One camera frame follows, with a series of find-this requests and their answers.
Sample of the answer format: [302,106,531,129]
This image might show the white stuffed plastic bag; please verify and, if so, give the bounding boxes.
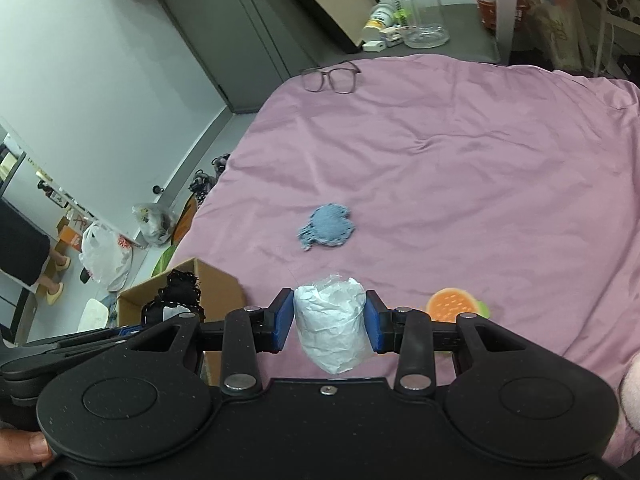
[292,274,376,376]

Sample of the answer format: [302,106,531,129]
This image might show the grey door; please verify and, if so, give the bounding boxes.
[150,0,371,115]

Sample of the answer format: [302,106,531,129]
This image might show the black lace cloth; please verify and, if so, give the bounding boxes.
[141,269,207,328]

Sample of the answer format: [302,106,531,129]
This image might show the green cartoon leaf rug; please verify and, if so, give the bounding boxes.
[150,245,181,278]

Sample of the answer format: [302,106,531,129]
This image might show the grey plastic bag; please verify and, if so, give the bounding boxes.
[131,202,178,246]

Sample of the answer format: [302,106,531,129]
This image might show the white shelf rack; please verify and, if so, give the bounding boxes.
[0,132,28,201]

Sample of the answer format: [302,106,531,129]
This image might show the white plastic shopping bag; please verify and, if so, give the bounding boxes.
[79,220,135,292]

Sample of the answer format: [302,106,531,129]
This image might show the white and yellow bottle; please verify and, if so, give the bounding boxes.
[361,2,397,43]

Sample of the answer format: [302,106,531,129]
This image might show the person's knee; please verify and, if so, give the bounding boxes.
[619,352,640,436]

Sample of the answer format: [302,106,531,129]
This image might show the dark-framed eyeglasses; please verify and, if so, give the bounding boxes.
[299,60,362,95]

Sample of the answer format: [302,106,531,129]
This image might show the orange cardboard box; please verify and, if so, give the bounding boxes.
[55,225,83,253]

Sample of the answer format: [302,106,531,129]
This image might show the burger plush toy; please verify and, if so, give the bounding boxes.
[426,287,491,323]

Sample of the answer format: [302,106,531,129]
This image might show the person's left hand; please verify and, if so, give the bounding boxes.
[0,429,54,468]

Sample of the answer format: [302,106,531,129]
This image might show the brown round mat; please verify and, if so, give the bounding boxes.
[171,195,199,248]

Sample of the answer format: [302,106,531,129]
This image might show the white flat object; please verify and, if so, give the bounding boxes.
[77,299,112,332]

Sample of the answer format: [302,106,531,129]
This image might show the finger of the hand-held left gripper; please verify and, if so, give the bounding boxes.
[20,309,182,362]

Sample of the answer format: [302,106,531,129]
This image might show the large clear water jug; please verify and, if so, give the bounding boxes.
[387,0,451,50]

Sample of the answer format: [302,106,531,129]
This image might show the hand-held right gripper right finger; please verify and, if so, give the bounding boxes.
[363,289,526,395]

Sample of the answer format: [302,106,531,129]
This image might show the blue crocheted cloth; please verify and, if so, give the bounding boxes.
[298,203,357,253]

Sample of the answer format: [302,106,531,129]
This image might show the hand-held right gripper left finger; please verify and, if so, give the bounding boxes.
[127,287,296,395]

